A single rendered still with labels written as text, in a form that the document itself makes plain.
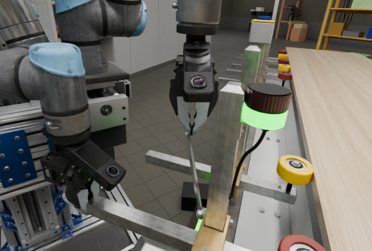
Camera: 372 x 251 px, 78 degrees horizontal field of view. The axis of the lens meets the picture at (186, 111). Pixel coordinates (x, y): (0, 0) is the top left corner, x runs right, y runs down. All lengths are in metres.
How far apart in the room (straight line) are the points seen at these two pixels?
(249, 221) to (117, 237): 0.70
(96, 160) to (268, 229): 0.59
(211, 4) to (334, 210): 0.44
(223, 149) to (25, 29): 0.44
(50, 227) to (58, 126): 0.83
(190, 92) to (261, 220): 0.62
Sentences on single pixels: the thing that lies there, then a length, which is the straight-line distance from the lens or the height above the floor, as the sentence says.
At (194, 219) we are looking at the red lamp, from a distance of 0.71.
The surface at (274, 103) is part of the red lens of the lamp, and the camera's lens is 0.31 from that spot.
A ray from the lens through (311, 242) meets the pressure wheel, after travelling 0.47.
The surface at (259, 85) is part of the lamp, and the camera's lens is 0.34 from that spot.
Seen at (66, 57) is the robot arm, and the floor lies 1.16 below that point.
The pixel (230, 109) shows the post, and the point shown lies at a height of 1.11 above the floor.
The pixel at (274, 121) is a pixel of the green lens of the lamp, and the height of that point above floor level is 1.11.
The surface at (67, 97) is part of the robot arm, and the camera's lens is 0.42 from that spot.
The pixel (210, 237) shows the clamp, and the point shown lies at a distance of 0.47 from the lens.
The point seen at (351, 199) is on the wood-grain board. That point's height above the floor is 0.90.
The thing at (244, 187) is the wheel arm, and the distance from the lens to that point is 0.68.
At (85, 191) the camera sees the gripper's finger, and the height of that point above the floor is 0.89.
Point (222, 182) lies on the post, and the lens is 0.40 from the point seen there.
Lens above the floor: 1.24
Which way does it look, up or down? 24 degrees down
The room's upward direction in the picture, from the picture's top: 3 degrees clockwise
